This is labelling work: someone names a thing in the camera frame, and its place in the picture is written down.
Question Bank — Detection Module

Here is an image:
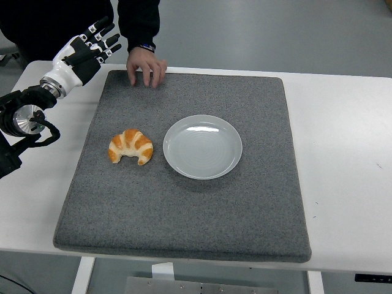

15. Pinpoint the person's hand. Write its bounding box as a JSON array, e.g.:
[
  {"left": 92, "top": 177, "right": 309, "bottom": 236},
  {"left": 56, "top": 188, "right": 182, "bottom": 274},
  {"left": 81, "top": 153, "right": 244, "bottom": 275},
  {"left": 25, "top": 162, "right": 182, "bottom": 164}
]
[{"left": 126, "top": 48, "right": 168, "bottom": 89}]

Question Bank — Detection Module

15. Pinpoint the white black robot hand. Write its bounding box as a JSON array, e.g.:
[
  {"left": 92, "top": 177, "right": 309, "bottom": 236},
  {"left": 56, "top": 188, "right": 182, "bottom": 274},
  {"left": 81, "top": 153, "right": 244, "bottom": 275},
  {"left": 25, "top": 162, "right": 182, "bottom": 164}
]
[{"left": 40, "top": 15, "right": 123, "bottom": 93}]

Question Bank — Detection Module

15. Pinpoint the golden croissant bread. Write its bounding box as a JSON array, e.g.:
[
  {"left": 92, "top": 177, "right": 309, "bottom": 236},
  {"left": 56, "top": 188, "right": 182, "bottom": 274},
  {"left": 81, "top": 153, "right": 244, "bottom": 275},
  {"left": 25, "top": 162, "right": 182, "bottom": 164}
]
[{"left": 108, "top": 128, "right": 154, "bottom": 167}]

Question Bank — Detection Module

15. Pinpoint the pale grey round plate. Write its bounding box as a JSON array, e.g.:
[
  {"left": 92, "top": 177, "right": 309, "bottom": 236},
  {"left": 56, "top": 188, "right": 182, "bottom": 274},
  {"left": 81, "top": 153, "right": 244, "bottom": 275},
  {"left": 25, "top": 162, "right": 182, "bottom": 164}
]
[{"left": 162, "top": 114, "right": 243, "bottom": 180}]

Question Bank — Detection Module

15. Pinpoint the grey metal plate with screws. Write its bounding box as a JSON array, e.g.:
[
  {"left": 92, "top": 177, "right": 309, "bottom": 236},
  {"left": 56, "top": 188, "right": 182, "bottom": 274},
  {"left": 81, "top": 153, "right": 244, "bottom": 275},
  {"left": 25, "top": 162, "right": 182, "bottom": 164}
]
[{"left": 124, "top": 276, "right": 280, "bottom": 294}]

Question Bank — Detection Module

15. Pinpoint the dark wristband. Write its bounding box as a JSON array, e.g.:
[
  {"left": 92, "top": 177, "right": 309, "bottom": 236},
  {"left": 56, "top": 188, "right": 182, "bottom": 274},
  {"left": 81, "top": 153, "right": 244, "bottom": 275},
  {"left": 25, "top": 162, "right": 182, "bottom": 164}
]
[{"left": 130, "top": 43, "right": 156, "bottom": 52}]

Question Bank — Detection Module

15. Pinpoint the person's torso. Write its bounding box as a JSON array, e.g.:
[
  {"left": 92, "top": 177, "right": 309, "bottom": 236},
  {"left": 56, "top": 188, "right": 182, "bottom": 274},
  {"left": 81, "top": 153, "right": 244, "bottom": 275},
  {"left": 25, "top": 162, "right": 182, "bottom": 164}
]
[{"left": 0, "top": 0, "right": 115, "bottom": 62}]

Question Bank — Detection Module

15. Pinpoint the grey chair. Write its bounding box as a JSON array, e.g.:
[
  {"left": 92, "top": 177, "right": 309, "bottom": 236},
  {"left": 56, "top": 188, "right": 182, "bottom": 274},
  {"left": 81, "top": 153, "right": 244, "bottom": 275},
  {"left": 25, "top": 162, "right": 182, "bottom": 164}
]
[{"left": 0, "top": 42, "right": 21, "bottom": 67}]

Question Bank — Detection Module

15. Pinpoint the grey felt mat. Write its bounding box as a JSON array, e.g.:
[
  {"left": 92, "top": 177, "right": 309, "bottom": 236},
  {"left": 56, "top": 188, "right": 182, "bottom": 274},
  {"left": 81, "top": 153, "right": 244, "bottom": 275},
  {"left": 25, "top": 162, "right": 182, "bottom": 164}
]
[{"left": 53, "top": 69, "right": 312, "bottom": 264}]

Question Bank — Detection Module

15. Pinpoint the white table leg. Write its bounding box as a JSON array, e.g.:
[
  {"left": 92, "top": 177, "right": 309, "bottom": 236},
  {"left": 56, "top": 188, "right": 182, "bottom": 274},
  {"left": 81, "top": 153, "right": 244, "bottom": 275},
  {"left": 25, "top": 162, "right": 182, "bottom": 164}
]
[
  {"left": 70, "top": 256, "right": 96, "bottom": 294},
  {"left": 307, "top": 271, "right": 325, "bottom": 294}
]

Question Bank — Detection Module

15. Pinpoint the black table control panel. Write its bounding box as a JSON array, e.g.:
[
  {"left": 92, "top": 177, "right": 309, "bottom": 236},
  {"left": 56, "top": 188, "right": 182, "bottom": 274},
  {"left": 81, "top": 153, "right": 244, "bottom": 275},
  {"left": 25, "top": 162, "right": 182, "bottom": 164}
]
[{"left": 355, "top": 273, "right": 392, "bottom": 283}]

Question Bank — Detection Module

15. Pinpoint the white bracket under table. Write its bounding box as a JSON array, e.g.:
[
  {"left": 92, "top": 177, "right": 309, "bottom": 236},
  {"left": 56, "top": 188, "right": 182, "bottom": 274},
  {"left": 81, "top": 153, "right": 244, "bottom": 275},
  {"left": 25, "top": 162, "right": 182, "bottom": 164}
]
[{"left": 151, "top": 262, "right": 175, "bottom": 281}]

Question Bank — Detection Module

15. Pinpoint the thin black floor cable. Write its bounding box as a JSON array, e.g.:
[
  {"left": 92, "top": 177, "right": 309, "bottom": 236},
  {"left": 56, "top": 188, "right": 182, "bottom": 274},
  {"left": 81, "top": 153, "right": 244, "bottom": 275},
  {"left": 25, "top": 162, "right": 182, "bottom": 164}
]
[{"left": 0, "top": 274, "right": 22, "bottom": 290}]

